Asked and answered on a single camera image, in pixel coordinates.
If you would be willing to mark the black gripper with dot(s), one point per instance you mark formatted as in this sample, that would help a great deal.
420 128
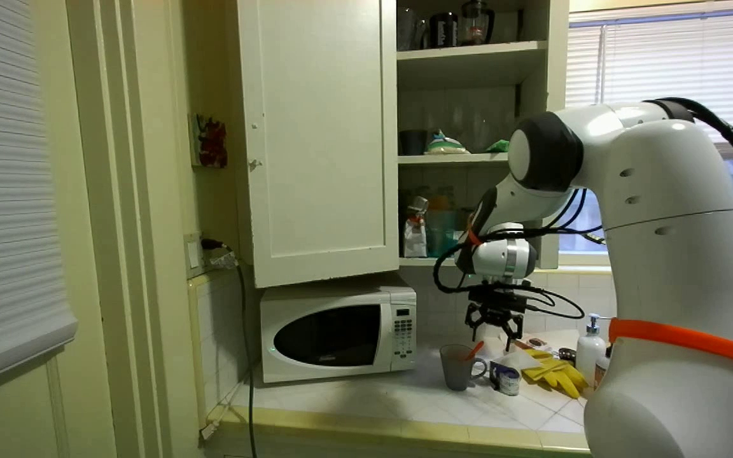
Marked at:
498 310

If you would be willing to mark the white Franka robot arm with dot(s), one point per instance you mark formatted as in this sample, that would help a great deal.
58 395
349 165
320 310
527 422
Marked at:
680 255

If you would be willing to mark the small blue white mug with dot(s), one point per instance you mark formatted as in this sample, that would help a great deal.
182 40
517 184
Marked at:
508 379

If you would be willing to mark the grey ceramic mug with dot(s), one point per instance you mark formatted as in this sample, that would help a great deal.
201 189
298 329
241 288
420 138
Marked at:
456 370

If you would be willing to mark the white cabinet door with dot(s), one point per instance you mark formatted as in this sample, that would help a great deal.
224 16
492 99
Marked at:
325 128

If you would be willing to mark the white printed packet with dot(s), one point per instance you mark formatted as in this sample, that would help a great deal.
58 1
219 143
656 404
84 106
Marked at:
534 344

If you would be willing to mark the small dark jar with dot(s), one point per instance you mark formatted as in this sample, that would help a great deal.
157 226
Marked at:
567 355

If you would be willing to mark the white pump soap bottle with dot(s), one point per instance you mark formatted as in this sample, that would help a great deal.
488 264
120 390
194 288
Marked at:
590 346

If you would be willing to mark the orange box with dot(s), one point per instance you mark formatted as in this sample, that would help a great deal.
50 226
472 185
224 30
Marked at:
438 199

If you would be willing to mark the white microwave oven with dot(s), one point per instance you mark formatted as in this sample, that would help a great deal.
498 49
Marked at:
332 296

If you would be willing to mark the small green item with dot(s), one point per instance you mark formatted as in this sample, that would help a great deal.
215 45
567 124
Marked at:
498 146

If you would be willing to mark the green white packet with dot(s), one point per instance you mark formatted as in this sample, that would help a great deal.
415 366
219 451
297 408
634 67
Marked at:
447 146

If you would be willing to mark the white window blind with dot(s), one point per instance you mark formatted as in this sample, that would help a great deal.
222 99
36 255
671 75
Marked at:
12 169
638 67

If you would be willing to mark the dark metal canister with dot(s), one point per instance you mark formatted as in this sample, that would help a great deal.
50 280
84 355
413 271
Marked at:
444 29

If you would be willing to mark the glass jar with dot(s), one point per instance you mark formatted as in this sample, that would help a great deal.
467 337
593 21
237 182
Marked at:
478 25

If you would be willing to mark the clear glass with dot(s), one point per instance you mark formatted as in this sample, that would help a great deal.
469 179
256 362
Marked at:
408 25

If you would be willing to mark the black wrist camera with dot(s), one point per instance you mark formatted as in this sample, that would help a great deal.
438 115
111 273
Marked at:
498 294

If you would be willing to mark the cream wall cabinet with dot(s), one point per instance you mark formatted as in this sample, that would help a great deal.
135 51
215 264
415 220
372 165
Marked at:
433 51

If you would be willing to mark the wall outlet with plug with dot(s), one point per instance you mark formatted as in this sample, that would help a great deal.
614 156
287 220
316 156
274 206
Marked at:
210 249

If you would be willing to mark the red wall decoration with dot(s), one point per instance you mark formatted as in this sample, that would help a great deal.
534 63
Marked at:
213 141

